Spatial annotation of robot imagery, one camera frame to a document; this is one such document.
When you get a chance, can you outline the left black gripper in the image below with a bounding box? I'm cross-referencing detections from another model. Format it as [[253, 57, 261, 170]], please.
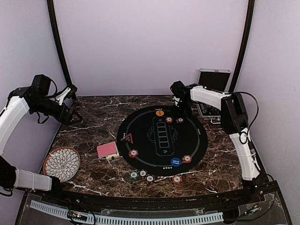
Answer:
[[31, 96, 83, 126]]

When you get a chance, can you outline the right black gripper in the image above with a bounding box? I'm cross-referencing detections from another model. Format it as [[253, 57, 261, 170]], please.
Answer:
[[171, 99, 193, 119]]

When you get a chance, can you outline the orange big blind button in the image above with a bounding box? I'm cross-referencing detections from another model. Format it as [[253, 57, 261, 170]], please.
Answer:
[[156, 110, 164, 116]]

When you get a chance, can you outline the blue small blind button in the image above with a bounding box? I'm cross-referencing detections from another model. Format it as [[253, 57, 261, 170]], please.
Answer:
[[170, 157, 181, 167]]

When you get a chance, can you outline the triangular red dealer button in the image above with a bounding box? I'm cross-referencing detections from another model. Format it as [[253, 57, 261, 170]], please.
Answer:
[[120, 133, 133, 144]]

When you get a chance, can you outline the red poker chip stack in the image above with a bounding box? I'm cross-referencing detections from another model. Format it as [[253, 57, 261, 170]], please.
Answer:
[[172, 175, 183, 184]]

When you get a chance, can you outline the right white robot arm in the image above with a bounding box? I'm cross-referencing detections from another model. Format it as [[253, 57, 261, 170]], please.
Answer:
[[170, 81, 261, 203]]

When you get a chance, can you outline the round black poker mat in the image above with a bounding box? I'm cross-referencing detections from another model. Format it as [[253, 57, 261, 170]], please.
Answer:
[[117, 105, 208, 176]]

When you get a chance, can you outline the aluminium poker chip case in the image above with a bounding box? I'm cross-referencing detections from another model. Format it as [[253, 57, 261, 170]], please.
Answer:
[[192, 68, 231, 124]]

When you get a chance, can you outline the floral ceramic plate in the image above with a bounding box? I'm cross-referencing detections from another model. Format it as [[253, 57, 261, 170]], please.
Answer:
[[43, 147, 80, 183]]

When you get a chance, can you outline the red playing card deck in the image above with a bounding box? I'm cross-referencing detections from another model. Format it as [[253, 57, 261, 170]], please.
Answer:
[[97, 142, 120, 161]]

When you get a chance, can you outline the green poker chip stack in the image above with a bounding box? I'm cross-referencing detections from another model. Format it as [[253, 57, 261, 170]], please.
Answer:
[[129, 171, 139, 183]]

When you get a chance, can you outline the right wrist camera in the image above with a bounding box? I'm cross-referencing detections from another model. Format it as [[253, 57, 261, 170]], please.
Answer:
[[170, 81, 187, 98]]

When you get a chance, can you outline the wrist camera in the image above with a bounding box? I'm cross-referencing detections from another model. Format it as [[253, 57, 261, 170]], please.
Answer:
[[170, 81, 187, 98], [55, 84, 77, 105]]

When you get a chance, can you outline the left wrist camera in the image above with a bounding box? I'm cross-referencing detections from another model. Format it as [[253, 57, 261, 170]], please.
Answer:
[[55, 84, 77, 105]]

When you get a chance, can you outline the left black frame post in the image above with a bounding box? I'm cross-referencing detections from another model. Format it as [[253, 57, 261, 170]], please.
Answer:
[[46, 0, 73, 85]]

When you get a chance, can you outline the black frame post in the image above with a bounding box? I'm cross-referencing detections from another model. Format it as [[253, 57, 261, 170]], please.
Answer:
[[229, 0, 255, 92], [46, 0, 73, 85]]

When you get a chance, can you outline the white slotted cable duct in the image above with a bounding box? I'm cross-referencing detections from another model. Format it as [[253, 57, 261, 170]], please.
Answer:
[[30, 200, 224, 225]]

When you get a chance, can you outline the right black frame post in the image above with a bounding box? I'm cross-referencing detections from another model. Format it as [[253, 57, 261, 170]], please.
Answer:
[[229, 0, 255, 92]]

